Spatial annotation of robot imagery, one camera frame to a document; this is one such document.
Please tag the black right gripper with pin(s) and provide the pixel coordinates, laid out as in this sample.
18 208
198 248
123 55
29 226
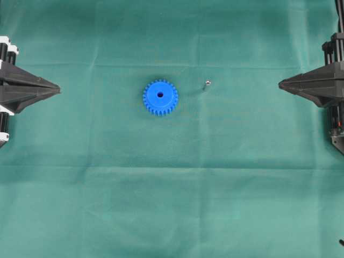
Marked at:
333 52

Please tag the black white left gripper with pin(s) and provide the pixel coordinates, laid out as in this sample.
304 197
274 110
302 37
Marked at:
14 99

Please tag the blue plastic gear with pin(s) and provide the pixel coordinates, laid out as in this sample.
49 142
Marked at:
160 97

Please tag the green cloth mat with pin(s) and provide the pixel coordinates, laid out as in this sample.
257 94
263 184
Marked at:
244 169

